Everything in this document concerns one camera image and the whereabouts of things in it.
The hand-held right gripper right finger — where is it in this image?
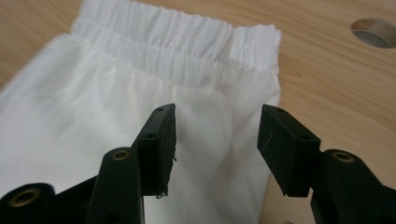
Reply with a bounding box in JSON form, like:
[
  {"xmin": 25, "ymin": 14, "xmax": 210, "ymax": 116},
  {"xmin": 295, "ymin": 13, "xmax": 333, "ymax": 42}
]
[{"xmin": 256, "ymin": 104, "xmax": 396, "ymax": 224}]

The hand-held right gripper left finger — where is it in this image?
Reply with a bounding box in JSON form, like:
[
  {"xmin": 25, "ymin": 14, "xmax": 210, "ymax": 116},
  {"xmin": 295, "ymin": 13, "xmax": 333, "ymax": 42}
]
[{"xmin": 84, "ymin": 103, "xmax": 177, "ymax": 224}]

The white skirt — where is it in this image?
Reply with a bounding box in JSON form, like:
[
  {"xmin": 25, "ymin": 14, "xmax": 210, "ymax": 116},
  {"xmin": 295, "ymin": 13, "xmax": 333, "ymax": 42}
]
[{"xmin": 0, "ymin": 0, "xmax": 283, "ymax": 224}]

